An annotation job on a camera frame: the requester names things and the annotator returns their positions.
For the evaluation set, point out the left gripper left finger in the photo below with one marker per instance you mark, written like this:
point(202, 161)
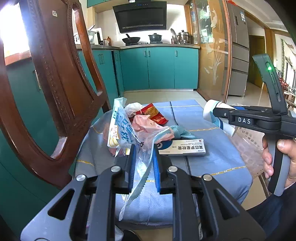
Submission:
point(85, 208)

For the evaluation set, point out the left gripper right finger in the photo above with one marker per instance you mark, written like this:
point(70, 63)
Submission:
point(202, 208)

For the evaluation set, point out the white blue ointment box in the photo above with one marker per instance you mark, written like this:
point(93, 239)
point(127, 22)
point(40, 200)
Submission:
point(193, 147)

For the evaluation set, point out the clear printed plastic package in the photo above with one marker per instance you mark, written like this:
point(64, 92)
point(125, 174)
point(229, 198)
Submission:
point(123, 136)

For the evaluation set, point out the pink plastic bag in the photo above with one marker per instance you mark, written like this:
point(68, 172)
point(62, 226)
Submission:
point(143, 125)

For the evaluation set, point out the white lattice trash basket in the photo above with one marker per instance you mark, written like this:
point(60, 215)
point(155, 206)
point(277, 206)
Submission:
point(249, 145)

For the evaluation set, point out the teal lower kitchen cabinets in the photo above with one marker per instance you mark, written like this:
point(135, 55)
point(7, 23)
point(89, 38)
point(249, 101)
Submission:
point(141, 68)

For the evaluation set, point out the teal kitchen cabinets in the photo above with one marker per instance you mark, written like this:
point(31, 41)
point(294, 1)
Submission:
point(141, 68)
point(91, 3)

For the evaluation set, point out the teal upper kitchen cabinets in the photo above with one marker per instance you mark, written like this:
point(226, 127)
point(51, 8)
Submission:
point(91, 3)

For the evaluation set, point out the person's right hand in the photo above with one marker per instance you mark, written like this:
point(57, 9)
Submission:
point(279, 162)

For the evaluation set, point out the blue checked tablecloth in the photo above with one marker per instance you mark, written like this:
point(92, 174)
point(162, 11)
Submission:
point(222, 161)

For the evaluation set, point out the silver refrigerator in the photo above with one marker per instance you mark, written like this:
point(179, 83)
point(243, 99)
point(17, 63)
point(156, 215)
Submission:
point(240, 50)

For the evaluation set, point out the person's blue jeans leg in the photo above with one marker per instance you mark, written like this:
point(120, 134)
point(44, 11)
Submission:
point(276, 215)

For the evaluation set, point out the teal crumpled cloth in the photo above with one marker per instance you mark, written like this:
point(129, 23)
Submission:
point(181, 133)

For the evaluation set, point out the white plastic bag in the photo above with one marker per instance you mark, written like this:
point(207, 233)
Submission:
point(132, 108)

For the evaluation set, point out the red yellow snack wrapper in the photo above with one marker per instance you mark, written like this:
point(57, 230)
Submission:
point(154, 114)

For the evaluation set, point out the glass sliding door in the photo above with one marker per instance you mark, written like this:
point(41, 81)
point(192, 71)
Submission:
point(209, 24)

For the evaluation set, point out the steel stock pot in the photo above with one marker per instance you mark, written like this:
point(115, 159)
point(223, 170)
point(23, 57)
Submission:
point(184, 37)

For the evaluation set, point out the steel pot lid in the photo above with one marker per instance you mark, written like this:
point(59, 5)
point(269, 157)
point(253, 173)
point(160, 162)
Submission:
point(174, 36)

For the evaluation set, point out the dark cooking pot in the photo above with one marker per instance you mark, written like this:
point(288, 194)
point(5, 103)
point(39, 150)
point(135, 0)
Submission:
point(155, 38)

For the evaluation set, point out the black wok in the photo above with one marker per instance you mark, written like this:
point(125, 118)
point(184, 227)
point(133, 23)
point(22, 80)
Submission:
point(130, 40)

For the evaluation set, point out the black range hood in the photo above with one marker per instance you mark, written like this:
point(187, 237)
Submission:
point(141, 16)

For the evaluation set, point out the brown wooden chair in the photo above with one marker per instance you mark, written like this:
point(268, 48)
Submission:
point(71, 82)

